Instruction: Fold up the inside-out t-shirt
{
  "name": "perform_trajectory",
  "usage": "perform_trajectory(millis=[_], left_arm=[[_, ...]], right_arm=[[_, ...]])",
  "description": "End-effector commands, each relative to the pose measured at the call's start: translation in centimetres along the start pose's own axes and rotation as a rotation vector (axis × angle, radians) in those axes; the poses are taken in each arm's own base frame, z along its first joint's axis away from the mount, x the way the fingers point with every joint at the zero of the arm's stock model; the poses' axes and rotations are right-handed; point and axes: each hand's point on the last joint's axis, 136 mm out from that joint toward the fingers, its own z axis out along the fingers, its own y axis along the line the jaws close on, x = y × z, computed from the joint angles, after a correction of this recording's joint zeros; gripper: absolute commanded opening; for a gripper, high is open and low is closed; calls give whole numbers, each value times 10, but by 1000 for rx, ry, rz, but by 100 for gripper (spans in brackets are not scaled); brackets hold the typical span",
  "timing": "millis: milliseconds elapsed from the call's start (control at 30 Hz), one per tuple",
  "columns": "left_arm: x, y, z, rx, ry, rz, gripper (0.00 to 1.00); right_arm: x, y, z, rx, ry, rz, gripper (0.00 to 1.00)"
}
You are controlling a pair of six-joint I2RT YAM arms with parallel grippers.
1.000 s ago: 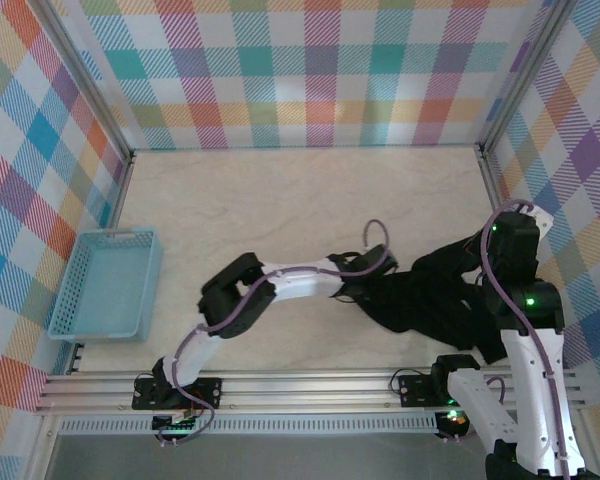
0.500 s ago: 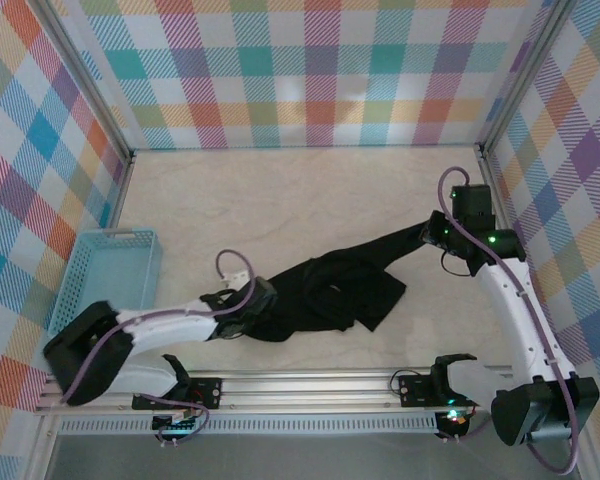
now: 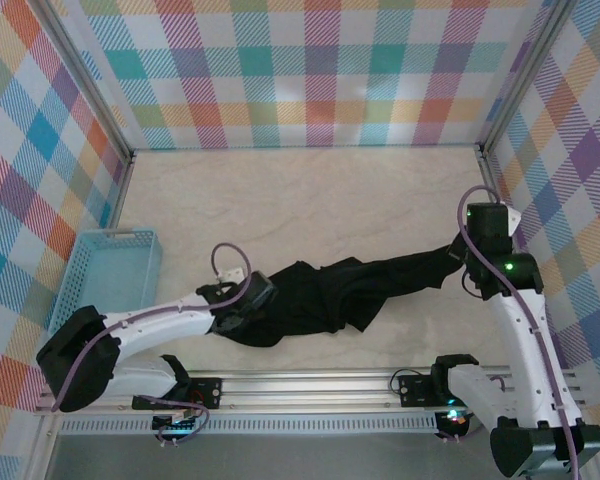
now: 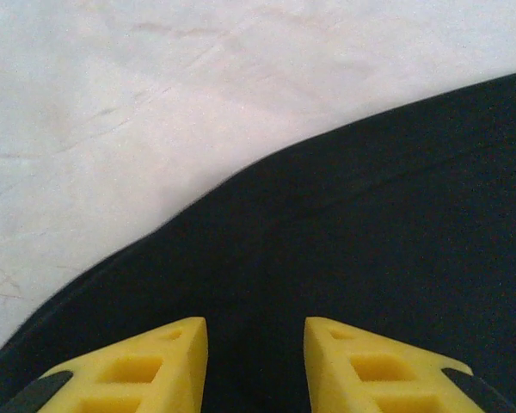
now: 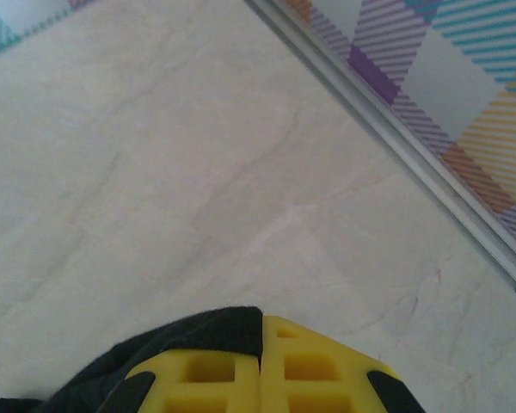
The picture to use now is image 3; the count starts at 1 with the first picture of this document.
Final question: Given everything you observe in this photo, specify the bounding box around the black t-shirt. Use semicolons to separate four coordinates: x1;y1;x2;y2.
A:
214;243;464;350

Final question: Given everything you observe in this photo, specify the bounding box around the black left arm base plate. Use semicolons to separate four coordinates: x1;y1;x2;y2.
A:
131;377;224;411

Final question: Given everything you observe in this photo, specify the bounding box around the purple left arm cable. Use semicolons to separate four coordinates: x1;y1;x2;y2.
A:
51;242;254;444

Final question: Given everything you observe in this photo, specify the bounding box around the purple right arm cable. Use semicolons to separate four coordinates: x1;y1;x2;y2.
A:
437;184;581;480

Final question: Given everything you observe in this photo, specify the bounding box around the grey slotted cable duct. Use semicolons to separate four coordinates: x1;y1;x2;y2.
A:
57;417;441;435

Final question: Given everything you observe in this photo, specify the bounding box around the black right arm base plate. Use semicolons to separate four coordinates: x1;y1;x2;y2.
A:
398;372;456;407

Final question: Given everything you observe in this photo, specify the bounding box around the light blue plastic basket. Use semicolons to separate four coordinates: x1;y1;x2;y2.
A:
47;227;164;334

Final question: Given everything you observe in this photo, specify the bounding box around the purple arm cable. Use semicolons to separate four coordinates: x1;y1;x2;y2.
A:
51;242;254;444
437;184;581;480

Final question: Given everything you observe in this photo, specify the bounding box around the aluminium mounting rail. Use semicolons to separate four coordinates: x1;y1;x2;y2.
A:
33;367;584;416

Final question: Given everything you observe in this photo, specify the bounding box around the aluminium frame post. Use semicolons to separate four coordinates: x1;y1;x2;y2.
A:
477;0;584;154
38;0;137;164

